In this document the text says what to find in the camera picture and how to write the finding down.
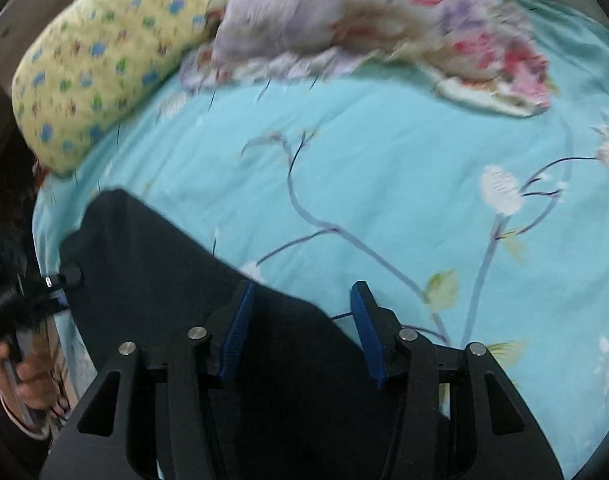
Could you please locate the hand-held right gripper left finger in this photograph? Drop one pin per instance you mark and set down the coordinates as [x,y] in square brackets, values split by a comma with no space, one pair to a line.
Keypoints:
[237,325]

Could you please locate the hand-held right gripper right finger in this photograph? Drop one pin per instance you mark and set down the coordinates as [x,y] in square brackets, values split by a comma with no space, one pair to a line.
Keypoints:
[365,330]

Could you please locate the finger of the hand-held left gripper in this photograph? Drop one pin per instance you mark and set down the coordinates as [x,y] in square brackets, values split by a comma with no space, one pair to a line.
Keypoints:
[67,277]

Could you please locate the black pants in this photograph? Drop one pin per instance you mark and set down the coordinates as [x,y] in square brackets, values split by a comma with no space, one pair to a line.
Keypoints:
[164,280]

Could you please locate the person's left forearm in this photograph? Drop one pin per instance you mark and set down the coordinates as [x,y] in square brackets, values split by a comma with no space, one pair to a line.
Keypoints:
[14,425]

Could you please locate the person's left hand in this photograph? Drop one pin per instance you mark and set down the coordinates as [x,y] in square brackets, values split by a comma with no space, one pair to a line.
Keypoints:
[34,375]

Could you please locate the teal floral bed sheet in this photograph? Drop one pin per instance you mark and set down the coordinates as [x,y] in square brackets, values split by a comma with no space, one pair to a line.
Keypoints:
[384,185]

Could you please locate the yellow floral pillow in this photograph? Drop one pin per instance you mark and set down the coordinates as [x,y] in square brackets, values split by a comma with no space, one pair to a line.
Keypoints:
[99,55]

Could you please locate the purple floral blanket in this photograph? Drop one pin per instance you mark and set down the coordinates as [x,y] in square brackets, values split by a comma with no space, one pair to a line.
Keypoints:
[364,20]

